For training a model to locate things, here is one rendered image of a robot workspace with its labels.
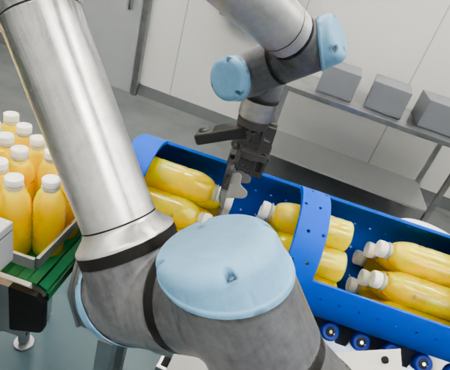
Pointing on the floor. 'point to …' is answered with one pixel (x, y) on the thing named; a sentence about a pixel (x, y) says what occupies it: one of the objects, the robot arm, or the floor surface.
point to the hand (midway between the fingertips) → (222, 194)
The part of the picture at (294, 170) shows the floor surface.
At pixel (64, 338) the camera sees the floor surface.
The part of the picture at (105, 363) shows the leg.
